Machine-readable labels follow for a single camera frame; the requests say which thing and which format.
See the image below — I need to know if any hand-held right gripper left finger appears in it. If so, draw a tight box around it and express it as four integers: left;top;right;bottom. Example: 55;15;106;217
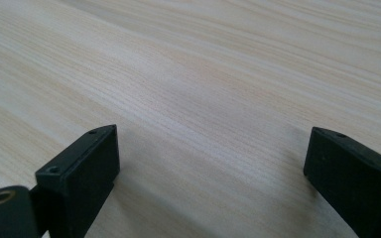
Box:
29;124;121;238

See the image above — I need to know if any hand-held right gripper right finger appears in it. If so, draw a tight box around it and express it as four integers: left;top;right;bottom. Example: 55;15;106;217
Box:
303;126;381;238

